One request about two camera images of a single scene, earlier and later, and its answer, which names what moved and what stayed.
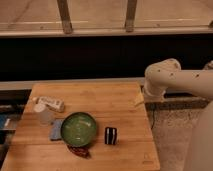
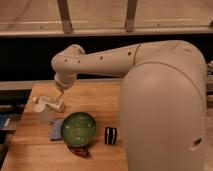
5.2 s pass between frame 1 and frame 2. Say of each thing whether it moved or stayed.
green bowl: stayed
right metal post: stayed
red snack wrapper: stayed
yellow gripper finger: moved
